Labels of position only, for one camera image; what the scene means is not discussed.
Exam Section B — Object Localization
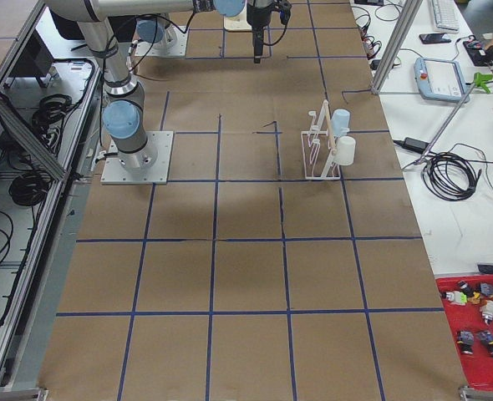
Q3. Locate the cream white cup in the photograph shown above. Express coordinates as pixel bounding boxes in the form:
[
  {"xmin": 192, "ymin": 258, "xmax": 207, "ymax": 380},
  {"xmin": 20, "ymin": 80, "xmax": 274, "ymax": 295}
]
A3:
[{"xmin": 334, "ymin": 135, "xmax": 356, "ymax": 166}]

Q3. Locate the coiled black cable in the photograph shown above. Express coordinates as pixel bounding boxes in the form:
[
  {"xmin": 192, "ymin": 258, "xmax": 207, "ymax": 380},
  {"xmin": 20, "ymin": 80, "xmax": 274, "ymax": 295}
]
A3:
[{"xmin": 421, "ymin": 150, "xmax": 482, "ymax": 202}]

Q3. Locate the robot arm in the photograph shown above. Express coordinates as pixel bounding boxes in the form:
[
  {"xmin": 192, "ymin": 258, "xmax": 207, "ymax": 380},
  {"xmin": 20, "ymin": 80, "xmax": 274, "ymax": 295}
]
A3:
[
  {"xmin": 136, "ymin": 18, "xmax": 175, "ymax": 48},
  {"xmin": 46, "ymin": 1, "xmax": 292, "ymax": 170}
]

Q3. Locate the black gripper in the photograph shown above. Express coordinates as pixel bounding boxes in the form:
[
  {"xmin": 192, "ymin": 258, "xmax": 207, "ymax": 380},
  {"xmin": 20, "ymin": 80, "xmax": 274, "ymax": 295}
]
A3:
[{"xmin": 246, "ymin": 0, "xmax": 280, "ymax": 63}]

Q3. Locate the teach pendant tablet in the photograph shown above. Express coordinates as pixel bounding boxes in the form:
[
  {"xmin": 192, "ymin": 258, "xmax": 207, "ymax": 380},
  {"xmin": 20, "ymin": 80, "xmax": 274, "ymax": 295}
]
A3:
[{"xmin": 414, "ymin": 57, "xmax": 466, "ymax": 102}]

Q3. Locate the black power adapter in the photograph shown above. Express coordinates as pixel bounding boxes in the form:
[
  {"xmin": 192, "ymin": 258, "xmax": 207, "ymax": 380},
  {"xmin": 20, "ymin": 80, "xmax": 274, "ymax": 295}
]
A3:
[{"xmin": 402, "ymin": 137, "xmax": 429, "ymax": 154}]

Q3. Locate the aluminium frame post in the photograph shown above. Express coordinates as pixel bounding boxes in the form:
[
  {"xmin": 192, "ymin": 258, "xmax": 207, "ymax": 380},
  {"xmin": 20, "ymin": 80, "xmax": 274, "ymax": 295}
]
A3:
[{"xmin": 371, "ymin": 0, "xmax": 422, "ymax": 94}]

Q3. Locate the white keyboard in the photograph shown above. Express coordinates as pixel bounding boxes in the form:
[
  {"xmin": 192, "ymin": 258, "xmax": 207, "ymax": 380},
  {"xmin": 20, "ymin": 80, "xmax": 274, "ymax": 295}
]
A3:
[{"xmin": 429, "ymin": 0, "xmax": 460, "ymax": 33}]

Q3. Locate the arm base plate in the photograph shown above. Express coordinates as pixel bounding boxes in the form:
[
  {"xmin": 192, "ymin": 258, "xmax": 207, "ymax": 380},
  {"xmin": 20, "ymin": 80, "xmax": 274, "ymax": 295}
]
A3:
[
  {"xmin": 135, "ymin": 26, "xmax": 188, "ymax": 58},
  {"xmin": 101, "ymin": 131, "xmax": 174, "ymax": 185}
]

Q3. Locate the cream serving tray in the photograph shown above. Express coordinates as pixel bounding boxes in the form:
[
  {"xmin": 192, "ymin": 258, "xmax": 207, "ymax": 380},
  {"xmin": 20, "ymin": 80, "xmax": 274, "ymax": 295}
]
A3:
[{"xmin": 223, "ymin": 14, "xmax": 252, "ymax": 32}]

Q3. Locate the black smartphone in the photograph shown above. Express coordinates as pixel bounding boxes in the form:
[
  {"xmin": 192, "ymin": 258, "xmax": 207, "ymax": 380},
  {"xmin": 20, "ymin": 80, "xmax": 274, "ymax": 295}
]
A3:
[{"xmin": 419, "ymin": 33, "xmax": 451, "ymax": 45}]

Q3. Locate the white wire cup rack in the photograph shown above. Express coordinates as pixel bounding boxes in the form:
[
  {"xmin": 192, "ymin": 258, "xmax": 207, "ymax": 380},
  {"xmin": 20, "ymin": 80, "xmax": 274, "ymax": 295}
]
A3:
[{"xmin": 301, "ymin": 99, "xmax": 342, "ymax": 180}]

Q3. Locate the red parts tray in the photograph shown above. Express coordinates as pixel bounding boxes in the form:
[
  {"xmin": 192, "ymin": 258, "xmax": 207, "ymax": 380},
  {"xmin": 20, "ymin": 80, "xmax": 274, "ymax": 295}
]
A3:
[{"xmin": 436, "ymin": 275, "xmax": 493, "ymax": 391}]

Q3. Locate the light blue cup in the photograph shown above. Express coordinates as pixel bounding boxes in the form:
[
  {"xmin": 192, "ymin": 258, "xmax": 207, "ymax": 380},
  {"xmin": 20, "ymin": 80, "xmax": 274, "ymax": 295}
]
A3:
[{"xmin": 331, "ymin": 109, "xmax": 350, "ymax": 139}]

